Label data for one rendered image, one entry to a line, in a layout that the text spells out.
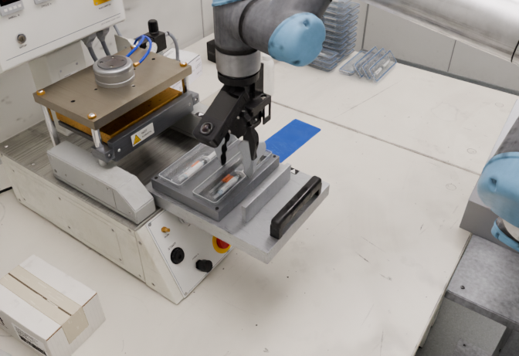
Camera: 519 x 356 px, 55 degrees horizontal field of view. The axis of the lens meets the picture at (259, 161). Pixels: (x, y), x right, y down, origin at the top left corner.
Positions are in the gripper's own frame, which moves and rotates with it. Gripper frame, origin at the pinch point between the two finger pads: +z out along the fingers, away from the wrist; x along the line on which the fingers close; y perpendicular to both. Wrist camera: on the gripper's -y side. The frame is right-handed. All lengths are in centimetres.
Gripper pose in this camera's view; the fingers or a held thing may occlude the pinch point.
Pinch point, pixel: (233, 168)
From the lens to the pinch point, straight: 95.5
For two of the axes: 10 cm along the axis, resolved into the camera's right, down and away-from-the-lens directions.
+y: 5.7, -5.0, 6.5
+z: 0.0, 7.9, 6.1
